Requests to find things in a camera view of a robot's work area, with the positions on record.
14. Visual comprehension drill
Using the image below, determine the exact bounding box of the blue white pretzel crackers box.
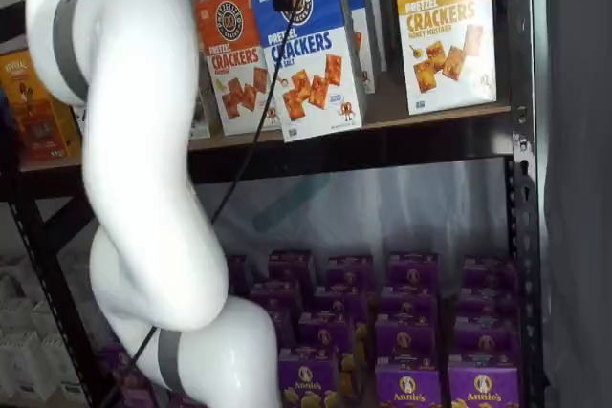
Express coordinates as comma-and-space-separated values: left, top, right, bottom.
334, 0, 380, 96
247, 0, 368, 144

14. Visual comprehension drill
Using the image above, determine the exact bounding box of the orange pretzel crackers box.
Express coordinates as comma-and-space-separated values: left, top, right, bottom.
192, 0, 284, 138

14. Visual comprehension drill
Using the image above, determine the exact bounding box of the yellow pretzel crackers box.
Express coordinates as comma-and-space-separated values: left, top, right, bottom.
390, 0, 498, 118

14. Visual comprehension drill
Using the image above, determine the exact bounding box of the wooden shelf board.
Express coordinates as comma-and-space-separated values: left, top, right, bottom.
18, 102, 514, 174

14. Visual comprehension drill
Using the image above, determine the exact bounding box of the black metal shelf rack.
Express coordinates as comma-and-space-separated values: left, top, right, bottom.
0, 0, 549, 408

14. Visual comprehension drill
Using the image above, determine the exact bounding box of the orange brown snack box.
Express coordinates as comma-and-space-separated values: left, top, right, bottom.
0, 48, 83, 162

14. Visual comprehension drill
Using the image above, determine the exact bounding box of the purple Annie's box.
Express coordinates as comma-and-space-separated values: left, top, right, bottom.
374, 314, 442, 362
277, 348, 339, 408
452, 319, 522, 370
98, 344, 162, 408
379, 287, 439, 318
375, 357, 444, 408
249, 281, 303, 328
457, 289, 521, 323
313, 286, 370, 316
298, 311, 356, 356
461, 257, 518, 292
385, 252, 440, 290
267, 249, 316, 285
224, 254, 251, 288
448, 365, 521, 408
327, 254, 375, 290

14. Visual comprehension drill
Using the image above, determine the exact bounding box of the white carton box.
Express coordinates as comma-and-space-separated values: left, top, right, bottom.
0, 331, 45, 402
40, 331, 81, 386

